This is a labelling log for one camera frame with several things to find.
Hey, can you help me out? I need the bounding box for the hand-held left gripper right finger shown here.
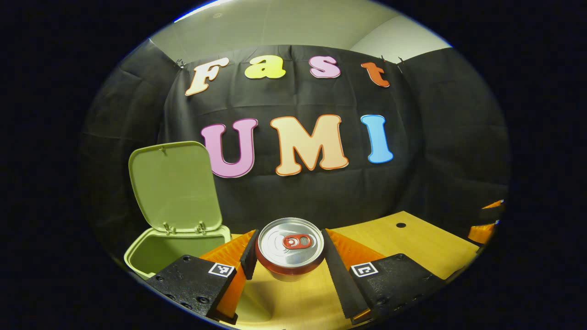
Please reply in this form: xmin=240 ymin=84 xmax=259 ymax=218
xmin=321 ymin=228 xmax=445 ymax=326

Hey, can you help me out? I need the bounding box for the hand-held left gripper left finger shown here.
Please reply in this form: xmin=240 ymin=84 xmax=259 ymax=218
xmin=146 ymin=229 xmax=260 ymax=325

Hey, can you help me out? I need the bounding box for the red pop can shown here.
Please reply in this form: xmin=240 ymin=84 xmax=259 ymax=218
xmin=255 ymin=217 xmax=326 ymax=282

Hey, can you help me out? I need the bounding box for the green desktop garbage bin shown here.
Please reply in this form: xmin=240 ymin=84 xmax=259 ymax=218
xmin=124 ymin=141 xmax=232 ymax=280

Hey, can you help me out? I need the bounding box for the wooden desktop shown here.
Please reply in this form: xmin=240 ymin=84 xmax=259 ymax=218
xmin=220 ymin=211 xmax=480 ymax=330

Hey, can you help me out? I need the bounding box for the black backdrop cloth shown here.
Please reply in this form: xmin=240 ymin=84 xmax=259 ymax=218
xmin=78 ymin=39 xmax=512 ymax=257

